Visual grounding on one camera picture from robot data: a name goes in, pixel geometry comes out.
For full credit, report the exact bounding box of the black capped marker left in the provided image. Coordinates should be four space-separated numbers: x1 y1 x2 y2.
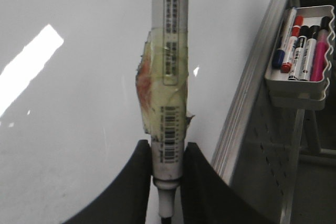
288 26 309 80

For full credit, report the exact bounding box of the red capped marker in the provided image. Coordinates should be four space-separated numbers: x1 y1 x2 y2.
280 15 303 73

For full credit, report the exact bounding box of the black capped marker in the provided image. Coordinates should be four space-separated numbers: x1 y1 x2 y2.
288 26 309 80
299 25 320 81

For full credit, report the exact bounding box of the white whiteboard marker with magnet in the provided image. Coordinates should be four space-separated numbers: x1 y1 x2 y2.
135 0 192 223

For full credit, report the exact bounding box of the blue capped marker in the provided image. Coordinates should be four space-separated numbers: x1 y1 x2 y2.
271 7 297 69

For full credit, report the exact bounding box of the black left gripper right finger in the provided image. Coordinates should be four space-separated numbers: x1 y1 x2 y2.
181 142 272 224

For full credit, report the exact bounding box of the grey metal marker tray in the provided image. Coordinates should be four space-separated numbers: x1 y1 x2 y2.
265 5 335 110

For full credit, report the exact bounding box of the white whiteboard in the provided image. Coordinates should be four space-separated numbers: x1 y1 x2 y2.
1 0 271 223

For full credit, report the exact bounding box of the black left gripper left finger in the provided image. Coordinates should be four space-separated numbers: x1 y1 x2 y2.
65 140 152 223

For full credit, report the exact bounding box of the black capped marker right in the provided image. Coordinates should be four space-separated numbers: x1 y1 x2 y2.
299 25 320 81

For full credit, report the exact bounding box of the pink marker black cap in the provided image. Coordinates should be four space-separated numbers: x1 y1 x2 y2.
310 16 331 82

